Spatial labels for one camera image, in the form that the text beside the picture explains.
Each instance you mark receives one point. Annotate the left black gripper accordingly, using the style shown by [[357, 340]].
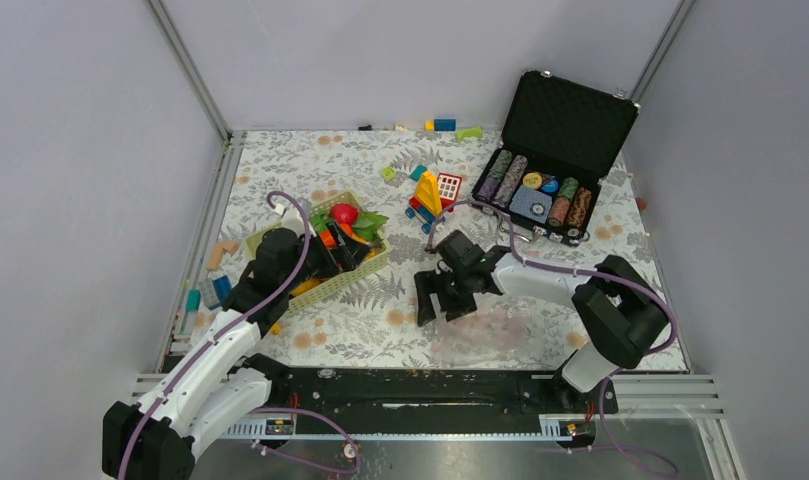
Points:
[[351, 253]]

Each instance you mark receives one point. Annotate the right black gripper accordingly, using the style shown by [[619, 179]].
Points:
[[427, 282]]

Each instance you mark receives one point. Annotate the clear pink dotted zip bag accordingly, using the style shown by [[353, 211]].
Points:
[[498, 334]]

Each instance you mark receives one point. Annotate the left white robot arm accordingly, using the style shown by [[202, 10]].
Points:
[[163, 434]]

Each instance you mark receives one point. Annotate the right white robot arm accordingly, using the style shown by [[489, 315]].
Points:
[[622, 316]]

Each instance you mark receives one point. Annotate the pale green plastic basket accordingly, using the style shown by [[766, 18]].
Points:
[[334, 285]]

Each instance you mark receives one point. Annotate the green toy leaf vegetable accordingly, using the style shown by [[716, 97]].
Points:
[[365, 229]]

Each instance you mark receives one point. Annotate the red toy apple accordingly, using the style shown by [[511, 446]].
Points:
[[344, 213]]

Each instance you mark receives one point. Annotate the yellow toy fruit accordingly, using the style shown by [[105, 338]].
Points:
[[305, 287]]

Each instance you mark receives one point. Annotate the small green toy block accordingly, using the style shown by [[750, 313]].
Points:
[[388, 173]]

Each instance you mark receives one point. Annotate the floral table mat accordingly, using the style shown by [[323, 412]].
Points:
[[372, 323]]

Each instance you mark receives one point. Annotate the yellow toy block sailboat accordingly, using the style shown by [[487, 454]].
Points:
[[426, 203]]

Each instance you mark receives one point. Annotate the teal toy block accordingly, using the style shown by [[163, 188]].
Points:
[[418, 172]]

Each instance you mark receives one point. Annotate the red white window block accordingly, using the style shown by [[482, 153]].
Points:
[[449, 186]]

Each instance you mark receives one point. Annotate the blue grey block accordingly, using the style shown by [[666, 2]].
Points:
[[214, 291]]

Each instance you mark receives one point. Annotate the tan wooden block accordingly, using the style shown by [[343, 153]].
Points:
[[218, 252]]

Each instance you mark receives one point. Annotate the blue yellow brick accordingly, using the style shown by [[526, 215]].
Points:
[[441, 125]]

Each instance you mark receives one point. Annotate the green arch block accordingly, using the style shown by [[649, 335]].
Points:
[[471, 132]]

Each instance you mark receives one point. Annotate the black poker chip case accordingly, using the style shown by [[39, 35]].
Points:
[[559, 142]]

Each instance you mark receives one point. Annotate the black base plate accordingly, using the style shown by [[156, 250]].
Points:
[[367, 401]]

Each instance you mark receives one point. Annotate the teal block at rail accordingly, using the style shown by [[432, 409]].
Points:
[[193, 301]]

